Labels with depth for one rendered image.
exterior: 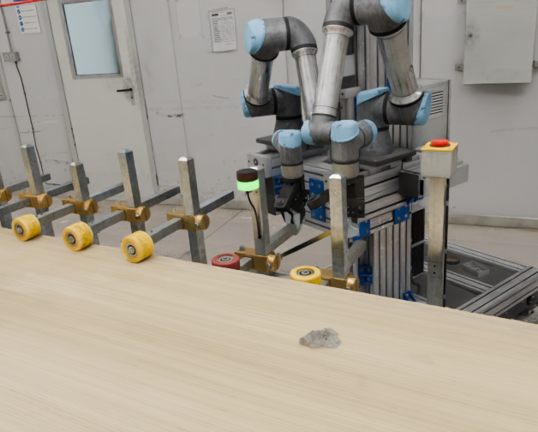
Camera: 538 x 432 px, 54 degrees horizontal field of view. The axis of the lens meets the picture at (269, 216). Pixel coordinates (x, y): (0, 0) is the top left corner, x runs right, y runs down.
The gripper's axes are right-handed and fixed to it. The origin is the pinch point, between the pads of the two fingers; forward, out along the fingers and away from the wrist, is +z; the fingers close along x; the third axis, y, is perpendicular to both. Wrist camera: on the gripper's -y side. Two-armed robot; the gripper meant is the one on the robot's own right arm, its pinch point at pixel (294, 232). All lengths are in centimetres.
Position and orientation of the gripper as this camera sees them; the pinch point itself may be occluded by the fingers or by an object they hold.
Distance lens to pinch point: 186.5
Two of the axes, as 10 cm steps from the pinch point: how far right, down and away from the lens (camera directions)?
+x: -8.7, -1.0, 4.9
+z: 0.9, 9.3, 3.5
